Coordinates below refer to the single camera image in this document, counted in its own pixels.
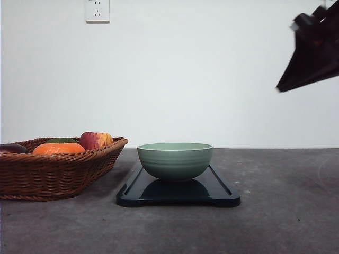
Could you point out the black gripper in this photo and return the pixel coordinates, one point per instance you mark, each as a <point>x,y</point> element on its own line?
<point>316,54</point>

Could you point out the light green bowl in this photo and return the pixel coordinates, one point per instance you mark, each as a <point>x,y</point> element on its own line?
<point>174,160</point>

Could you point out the brown wicker basket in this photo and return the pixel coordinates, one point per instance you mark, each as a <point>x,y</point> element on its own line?
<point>53,176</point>

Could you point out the dark blue rectangular tray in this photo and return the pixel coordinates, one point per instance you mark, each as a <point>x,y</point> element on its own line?
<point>147,190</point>

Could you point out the red yellow apple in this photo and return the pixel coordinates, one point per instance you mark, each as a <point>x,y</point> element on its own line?
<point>90,140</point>

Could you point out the dark green avocado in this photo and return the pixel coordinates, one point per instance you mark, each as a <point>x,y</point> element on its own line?
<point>61,140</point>

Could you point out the orange tangerine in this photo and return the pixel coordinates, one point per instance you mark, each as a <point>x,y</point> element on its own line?
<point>58,148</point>

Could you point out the dark purple eggplant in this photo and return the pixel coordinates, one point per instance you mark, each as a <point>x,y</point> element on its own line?
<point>13,148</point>

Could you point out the white wall power socket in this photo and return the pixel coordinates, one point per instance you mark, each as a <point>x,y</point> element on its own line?
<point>97,12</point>

